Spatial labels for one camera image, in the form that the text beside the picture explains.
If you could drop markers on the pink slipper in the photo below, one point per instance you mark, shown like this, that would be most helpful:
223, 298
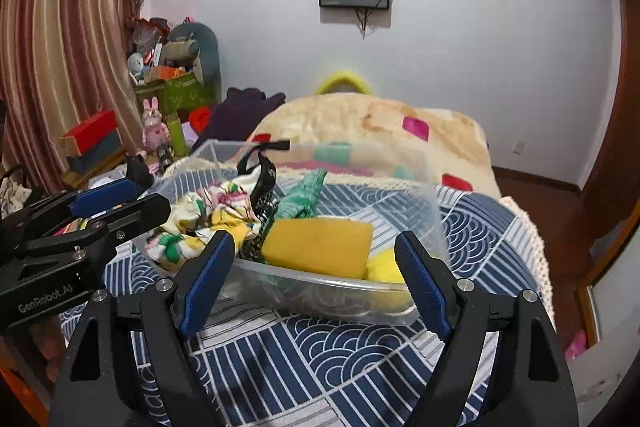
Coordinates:
576, 343

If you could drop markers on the green knitted glove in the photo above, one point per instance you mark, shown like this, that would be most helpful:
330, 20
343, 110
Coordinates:
305, 197

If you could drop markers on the clear plastic storage box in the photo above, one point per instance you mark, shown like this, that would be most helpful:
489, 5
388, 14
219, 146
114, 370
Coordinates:
350, 297

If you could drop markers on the white sliding door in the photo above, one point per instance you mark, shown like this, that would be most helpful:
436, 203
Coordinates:
605, 357

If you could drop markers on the wooden wardrobe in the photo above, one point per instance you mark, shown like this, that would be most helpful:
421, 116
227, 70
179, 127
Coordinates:
620, 82

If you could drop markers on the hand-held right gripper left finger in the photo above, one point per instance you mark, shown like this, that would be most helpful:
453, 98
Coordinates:
205, 279

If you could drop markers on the dark purple garment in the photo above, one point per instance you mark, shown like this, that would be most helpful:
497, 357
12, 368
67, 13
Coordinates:
245, 117

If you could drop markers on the blue box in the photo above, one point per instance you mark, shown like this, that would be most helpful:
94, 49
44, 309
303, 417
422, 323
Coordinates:
97, 154

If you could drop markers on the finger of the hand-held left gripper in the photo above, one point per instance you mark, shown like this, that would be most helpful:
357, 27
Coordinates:
140, 214
102, 198

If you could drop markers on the yellow plush hoop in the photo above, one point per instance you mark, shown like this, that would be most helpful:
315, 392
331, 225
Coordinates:
342, 77

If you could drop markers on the pile of toys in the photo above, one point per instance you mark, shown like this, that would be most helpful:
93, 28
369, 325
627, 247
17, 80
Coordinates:
147, 52

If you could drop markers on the striped brown curtain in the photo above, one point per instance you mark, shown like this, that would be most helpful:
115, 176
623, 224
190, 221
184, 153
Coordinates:
70, 32

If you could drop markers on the red cloth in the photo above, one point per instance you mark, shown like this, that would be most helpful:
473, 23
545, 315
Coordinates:
200, 119

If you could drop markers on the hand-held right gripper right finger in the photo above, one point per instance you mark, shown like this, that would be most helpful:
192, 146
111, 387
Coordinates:
425, 284

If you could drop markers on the yellow fuzzy cloth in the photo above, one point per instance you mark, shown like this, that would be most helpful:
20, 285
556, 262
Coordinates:
385, 267

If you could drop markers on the green cylinder bottle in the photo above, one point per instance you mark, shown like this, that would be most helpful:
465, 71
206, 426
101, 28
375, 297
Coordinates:
176, 137

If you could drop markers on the floral printed cloth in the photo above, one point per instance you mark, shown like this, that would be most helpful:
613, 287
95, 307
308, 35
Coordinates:
220, 207

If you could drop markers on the pink rabbit toy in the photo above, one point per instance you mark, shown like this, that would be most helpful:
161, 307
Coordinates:
155, 127

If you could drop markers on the navy wave patterned bedsheet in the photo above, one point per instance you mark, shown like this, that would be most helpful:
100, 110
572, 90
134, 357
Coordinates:
325, 357

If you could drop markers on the dark small bottle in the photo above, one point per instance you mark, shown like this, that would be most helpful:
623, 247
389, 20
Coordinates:
164, 158

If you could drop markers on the orange yellow sponge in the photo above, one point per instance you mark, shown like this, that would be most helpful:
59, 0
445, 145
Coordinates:
320, 249

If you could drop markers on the white wall socket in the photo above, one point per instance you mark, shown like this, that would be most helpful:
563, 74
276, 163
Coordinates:
519, 146

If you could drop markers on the black headband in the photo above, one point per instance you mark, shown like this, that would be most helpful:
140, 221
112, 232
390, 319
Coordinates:
262, 187

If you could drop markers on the green cardboard box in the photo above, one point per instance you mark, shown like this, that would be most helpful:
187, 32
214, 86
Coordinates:
185, 97

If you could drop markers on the cream knitted throw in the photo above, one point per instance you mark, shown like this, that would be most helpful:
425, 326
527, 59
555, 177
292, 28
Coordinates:
530, 247

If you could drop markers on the beige plush blanket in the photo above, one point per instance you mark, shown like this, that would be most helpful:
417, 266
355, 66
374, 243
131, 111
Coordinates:
360, 122

